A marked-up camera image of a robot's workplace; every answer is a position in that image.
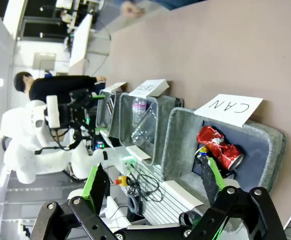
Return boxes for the white desk panel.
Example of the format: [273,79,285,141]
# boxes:
[68,13,93,75]

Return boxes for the person in black sweater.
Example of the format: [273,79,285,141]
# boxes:
[13,71,107,103]

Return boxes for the black cable bundle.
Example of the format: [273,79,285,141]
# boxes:
[127,172,164,203]

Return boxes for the white power strip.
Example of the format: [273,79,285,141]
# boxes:
[121,154,138,174]

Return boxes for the white paper label PLASTIC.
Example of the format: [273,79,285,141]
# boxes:
[128,79,170,98]

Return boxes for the person blue jeans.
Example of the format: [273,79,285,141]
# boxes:
[155,0,206,11]

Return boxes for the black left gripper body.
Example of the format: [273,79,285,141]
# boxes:
[67,88,93,133]

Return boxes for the crushed black silver Pepsi can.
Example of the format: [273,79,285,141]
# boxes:
[194,146,210,161]

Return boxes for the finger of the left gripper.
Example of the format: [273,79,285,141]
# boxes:
[85,91,106,100]
[84,124,109,134]

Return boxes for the grey felt basket for bottles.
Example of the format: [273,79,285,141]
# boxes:
[95,89,123,138]

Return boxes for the grey felt basket for plastic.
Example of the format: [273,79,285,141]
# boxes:
[119,92,185,167]

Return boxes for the black ring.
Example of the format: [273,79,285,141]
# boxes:
[126,194,141,214]

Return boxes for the white paper label CAN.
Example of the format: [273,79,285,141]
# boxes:
[193,93,264,128]

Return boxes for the person hand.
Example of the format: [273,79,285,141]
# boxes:
[121,1,147,19]

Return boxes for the crushed red can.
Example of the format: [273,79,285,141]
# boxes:
[196,125,245,171]

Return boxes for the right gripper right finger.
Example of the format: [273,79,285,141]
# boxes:
[190,156,288,240]

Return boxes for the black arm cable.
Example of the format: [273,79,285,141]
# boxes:
[34,127,83,154]

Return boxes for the grey felt basket for cans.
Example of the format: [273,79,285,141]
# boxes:
[161,107,288,228]

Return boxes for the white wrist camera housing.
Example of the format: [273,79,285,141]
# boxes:
[46,94,61,129]

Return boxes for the yellow red emergency stop button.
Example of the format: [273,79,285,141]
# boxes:
[115,175,129,188]

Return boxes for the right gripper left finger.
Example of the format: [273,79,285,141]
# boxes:
[29,162,119,240]

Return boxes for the clear plastic bottle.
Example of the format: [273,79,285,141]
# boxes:
[131,101,160,147]

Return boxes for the crushed clear bottle pink label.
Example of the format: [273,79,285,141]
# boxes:
[132,97,148,128]

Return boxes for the white paper label BOTTLE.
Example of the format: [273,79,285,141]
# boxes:
[101,81,128,94]

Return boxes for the white angle bracket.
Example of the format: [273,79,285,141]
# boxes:
[126,145,152,161]

